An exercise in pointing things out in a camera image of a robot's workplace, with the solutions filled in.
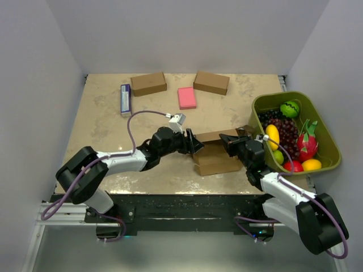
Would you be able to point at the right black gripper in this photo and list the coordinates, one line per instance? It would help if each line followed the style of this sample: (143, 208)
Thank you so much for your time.
(232, 142)

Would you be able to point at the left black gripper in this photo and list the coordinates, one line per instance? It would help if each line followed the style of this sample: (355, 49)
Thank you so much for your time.
(190, 145)

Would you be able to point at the brown cardboard box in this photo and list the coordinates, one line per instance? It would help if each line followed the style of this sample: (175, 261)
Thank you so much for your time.
(212, 159)

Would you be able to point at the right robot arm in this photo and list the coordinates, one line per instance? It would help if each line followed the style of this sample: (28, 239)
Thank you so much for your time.
(314, 217)

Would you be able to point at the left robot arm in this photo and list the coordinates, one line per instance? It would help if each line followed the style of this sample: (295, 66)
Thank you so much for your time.
(82, 175)

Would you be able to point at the right folded cardboard box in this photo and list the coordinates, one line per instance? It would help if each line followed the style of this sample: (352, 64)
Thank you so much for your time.
(213, 83)

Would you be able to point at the folded cardboard box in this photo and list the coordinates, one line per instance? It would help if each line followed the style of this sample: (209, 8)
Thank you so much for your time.
(147, 84)
(213, 83)

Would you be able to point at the left folded cardboard box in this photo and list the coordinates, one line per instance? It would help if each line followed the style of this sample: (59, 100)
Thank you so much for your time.
(147, 84)

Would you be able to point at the purple toothpaste box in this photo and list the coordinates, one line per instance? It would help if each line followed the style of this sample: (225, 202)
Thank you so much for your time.
(125, 100)

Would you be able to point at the yellow toy lemon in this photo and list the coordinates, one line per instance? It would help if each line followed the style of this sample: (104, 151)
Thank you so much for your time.
(274, 138)

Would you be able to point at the black grape bunch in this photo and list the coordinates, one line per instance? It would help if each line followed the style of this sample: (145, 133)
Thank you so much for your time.
(270, 114)

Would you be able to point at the pink sticky note pad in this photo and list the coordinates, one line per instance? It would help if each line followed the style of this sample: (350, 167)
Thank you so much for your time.
(186, 98)

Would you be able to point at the green toy lime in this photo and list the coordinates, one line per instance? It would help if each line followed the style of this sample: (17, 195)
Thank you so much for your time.
(279, 157)

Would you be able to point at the dark red grape bunch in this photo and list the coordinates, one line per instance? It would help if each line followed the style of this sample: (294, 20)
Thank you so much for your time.
(288, 133)

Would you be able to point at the green toy melon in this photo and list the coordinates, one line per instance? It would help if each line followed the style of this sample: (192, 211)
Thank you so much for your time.
(290, 109)

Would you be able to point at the red toy apple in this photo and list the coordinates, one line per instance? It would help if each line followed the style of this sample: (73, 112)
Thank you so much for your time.
(294, 166)

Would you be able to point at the pink dragon fruit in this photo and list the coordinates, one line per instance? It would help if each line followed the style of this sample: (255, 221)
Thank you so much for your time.
(307, 143)

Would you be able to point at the orange yellow mango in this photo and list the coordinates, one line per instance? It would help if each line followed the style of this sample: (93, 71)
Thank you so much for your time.
(311, 165)

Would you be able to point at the olive green plastic bin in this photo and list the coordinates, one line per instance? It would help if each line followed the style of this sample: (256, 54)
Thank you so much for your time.
(328, 153)

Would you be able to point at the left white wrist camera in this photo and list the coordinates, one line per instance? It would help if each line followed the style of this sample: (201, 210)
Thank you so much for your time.
(176, 121)

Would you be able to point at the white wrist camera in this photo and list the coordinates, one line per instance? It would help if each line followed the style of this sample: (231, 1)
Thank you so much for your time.
(262, 137)
(176, 121)

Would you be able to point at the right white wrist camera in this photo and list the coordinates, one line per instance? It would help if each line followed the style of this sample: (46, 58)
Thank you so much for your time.
(262, 137)

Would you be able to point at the black base frame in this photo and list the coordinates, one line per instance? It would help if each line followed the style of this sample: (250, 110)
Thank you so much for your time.
(237, 214)

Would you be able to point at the aluminium rail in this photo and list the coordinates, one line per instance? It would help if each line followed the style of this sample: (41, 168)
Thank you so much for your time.
(68, 213)

